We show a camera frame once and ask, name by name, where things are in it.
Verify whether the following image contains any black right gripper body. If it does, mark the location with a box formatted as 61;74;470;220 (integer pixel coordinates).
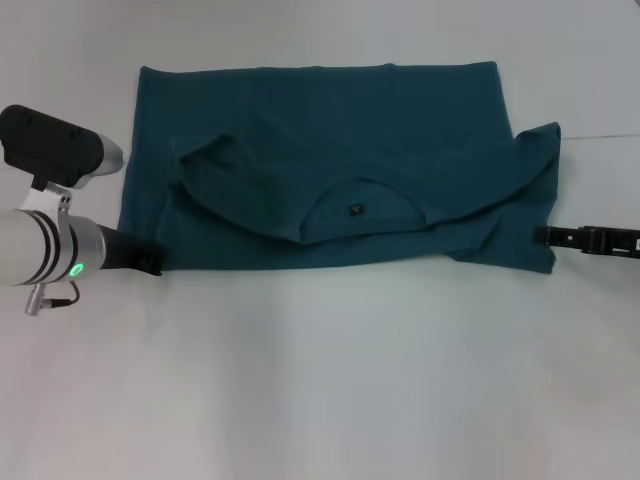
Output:
578;225;640;258

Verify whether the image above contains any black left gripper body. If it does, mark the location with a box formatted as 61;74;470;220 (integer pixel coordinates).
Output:
98;223;151;272

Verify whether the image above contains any teal blue FREE t-shirt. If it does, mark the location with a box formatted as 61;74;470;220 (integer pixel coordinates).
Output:
113;60;563;278

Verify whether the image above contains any left wrist cable with connector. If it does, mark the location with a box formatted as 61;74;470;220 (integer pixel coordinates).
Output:
23;281;82;317

